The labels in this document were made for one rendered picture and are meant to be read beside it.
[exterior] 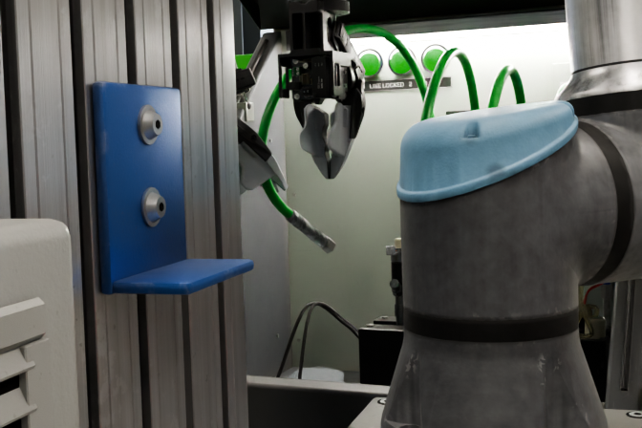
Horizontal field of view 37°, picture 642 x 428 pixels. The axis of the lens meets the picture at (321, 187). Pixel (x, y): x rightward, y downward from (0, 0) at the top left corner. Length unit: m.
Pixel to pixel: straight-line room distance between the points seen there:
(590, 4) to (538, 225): 0.19
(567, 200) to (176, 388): 0.27
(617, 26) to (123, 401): 0.44
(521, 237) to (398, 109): 1.08
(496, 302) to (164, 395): 0.23
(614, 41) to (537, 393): 0.25
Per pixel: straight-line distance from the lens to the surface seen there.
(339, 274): 1.72
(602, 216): 0.63
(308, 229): 1.34
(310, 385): 1.19
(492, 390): 0.60
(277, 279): 1.72
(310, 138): 1.16
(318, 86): 1.11
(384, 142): 1.67
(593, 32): 0.71
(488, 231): 0.59
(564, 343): 0.62
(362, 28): 1.43
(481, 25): 1.60
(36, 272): 0.29
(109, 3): 0.43
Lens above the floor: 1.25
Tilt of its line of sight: 3 degrees down
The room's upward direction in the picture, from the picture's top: 2 degrees counter-clockwise
